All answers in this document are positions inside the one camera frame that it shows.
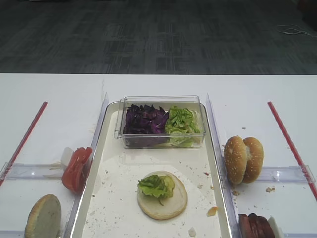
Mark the white holder block left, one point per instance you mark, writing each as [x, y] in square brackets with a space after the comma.
[66, 156]

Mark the pickle slice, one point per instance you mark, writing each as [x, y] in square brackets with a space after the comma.
[170, 185]

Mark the clear plastic salad box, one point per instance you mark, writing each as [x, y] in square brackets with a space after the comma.
[191, 102]

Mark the bottom bun slice on tray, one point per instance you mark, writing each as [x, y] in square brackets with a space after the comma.
[164, 208]

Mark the white holder block right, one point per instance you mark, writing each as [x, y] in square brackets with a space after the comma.
[278, 233]

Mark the white holder block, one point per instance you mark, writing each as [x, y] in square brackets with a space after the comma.
[66, 156]
[278, 233]

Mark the white rectangular tray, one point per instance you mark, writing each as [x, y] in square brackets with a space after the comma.
[113, 210]

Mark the red tape strip left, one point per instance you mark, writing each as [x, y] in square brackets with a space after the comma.
[8, 166]

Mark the brown meat patties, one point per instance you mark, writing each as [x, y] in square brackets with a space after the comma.
[253, 226]

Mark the red tape strip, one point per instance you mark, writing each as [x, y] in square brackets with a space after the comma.
[8, 166]
[296, 154]

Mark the orange food scrap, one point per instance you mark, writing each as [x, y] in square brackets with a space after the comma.
[212, 211]

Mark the shredded purple cabbage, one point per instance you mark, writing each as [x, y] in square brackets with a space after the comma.
[145, 119]

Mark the red tape strip right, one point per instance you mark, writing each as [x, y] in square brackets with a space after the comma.
[296, 154]

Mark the sesame bun half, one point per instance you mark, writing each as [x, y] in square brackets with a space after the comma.
[255, 157]
[235, 157]

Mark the stack of tomato slices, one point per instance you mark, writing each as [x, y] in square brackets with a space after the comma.
[74, 177]

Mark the sesame bun right half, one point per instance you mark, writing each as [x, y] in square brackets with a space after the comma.
[255, 157]

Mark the shredded green lettuce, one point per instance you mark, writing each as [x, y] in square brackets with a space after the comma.
[182, 121]

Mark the bun half lower left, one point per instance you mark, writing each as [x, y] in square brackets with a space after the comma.
[44, 219]

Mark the sesame bun left half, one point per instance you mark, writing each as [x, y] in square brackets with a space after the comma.
[235, 157]

